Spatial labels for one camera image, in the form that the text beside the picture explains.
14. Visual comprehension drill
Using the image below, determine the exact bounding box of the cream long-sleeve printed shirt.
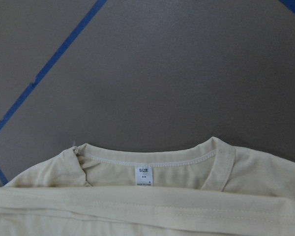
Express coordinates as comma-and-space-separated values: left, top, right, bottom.
0, 137, 295, 236

